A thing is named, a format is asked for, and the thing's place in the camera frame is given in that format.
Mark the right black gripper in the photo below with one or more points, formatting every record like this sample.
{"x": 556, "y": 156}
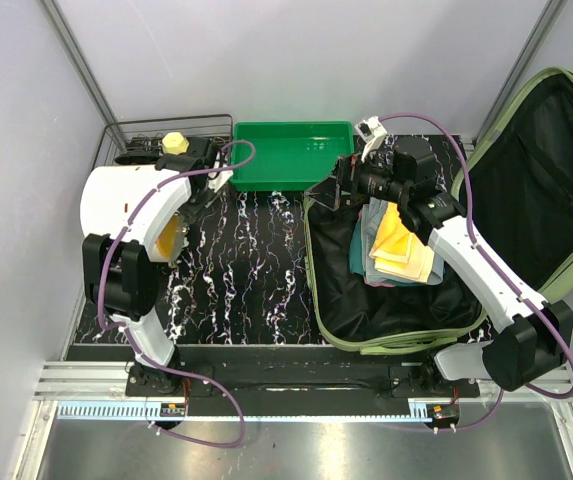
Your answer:
{"x": 327, "y": 192}

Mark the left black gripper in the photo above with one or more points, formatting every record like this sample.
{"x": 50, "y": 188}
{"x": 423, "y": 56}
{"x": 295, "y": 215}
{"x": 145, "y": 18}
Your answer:
{"x": 194, "y": 211}

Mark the yellow towel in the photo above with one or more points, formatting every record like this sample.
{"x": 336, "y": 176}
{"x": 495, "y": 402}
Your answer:
{"x": 398, "y": 252}

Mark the green hard-shell suitcase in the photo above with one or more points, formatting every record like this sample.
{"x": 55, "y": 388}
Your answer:
{"x": 509, "y": 252}

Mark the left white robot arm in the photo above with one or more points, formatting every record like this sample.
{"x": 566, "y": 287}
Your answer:
{"x": 119, "y": 277}

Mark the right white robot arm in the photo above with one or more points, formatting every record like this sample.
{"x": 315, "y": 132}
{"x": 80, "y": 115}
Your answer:
{"x": 533, "y": 334}

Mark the grey folded cloth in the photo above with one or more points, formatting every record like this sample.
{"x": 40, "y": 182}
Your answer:
{"x": 370, "y": 216}

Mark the green plastic tray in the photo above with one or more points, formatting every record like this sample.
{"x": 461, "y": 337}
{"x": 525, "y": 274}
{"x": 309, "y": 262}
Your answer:
{"x": 291, "y": 156}

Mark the yellow plastic bottle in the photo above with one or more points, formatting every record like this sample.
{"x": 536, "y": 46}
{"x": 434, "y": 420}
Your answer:
{"x": 174, "y": 143}

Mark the teal folded cloth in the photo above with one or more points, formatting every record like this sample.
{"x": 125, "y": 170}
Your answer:
{"x": 359, "y": 248}

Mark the white orange cylindrical container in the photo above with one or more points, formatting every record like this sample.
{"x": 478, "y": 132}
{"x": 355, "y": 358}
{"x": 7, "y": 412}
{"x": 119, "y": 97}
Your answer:
{"x": 131, "y": 197}

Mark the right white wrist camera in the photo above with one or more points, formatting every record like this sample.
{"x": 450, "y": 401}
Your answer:
{"x": 373, "y": 133}

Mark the black wire rack basket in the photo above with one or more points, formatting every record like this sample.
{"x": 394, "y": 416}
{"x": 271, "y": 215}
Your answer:
{"x": 145, "y": 136}

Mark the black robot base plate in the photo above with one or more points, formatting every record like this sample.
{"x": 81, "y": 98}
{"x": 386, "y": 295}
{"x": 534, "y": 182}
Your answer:
{"x": 300, "y": 366}

